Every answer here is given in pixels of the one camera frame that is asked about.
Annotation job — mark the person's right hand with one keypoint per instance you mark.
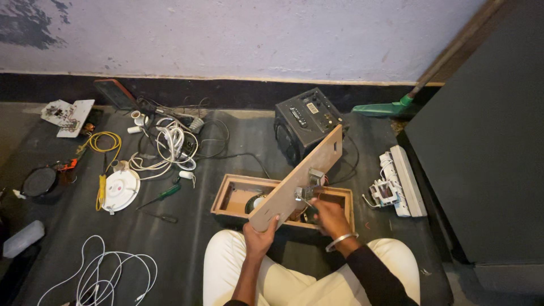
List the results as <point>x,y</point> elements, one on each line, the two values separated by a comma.
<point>333,221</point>

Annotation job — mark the person's left hand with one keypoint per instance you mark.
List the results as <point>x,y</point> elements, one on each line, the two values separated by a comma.
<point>257,242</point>

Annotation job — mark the person's right fingers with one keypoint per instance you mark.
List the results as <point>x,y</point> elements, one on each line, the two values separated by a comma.
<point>316,209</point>

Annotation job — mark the wooden back panel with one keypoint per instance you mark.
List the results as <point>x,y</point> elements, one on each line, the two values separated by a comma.
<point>293,187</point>

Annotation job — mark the small metal component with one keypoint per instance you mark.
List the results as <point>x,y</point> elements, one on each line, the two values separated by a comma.
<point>303,193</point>

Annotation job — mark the metal transformer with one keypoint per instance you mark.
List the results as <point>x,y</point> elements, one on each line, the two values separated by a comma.
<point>316,176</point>

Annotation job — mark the open wooden speaker box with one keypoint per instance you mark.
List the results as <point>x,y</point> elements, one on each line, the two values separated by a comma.
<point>238,196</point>

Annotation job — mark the person's cream trousers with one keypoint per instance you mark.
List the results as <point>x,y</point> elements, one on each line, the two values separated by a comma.
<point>289,284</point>

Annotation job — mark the white power strip base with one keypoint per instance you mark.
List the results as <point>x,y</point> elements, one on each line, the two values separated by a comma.
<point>393,174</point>

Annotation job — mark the black amplifier speaker cabinet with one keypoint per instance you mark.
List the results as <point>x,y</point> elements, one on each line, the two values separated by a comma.
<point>306,123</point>

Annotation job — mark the long white power strip cover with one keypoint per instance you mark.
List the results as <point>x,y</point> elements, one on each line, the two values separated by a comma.
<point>409,180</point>

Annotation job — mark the green broom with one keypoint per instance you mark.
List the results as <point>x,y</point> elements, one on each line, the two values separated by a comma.
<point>382,109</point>

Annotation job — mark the small white capsule part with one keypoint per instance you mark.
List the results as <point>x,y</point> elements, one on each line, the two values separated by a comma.
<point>186,174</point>

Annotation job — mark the grey plug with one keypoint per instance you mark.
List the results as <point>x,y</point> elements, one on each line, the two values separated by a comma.
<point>196,124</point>

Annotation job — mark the white round light fitting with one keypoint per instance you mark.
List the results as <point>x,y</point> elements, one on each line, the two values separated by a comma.
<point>122,189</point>

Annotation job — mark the black tablet with red edge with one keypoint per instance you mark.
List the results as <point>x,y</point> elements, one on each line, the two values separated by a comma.
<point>114,93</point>

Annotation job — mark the white circuit board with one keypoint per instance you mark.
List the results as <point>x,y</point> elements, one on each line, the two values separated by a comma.
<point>70,117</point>

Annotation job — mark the black round speaker driver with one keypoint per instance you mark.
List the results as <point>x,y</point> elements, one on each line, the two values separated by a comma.
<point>39,181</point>

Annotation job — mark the white plastic bottle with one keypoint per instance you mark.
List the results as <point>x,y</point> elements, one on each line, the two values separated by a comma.
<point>23,239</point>

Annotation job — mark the white square plastic frame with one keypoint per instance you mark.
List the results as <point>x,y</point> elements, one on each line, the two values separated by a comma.
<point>384,192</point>

